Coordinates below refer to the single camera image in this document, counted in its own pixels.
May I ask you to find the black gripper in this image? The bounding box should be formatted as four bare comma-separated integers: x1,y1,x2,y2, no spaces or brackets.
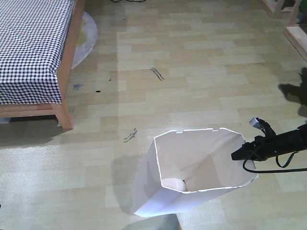
231,136,276,161

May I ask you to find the white plastic trash bin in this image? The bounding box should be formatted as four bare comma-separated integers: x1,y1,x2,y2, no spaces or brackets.
132,127,257,217

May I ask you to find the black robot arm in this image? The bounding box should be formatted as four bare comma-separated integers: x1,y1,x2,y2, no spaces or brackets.
231,124,307,161

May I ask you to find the round grey rug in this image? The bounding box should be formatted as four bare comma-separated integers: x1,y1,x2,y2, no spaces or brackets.
71,11,98,69

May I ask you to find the black white checkered bedsheet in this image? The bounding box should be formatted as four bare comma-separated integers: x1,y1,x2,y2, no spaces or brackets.
0,0,74,104

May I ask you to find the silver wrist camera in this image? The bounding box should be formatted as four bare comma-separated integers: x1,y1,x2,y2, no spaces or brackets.
249,117,261,129

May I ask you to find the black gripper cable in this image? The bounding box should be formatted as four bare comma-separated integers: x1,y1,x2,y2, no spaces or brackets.
242,151,307,173

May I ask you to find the wooden furniture frame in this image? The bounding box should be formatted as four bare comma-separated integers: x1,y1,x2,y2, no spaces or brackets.
259,0,307,60

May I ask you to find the wooden bed frame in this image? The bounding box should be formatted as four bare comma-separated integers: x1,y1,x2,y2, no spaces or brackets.
0,0,85,130

